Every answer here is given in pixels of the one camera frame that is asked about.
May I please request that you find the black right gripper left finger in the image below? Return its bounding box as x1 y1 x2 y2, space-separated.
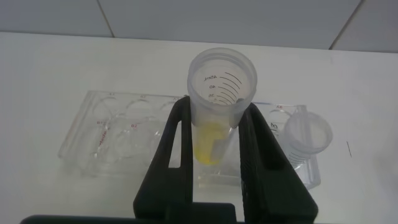
132 95 195 220

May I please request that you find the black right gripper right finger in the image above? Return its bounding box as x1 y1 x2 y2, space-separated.
239 102 320 223

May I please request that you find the test tube with yellow pigment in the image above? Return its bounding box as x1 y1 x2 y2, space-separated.
186 47 259 166

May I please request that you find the clear acrylic test tube rack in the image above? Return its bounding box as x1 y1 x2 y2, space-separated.
57 90 322 191

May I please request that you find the test tube with blue pigment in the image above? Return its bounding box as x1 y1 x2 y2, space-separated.
283 105 334 170

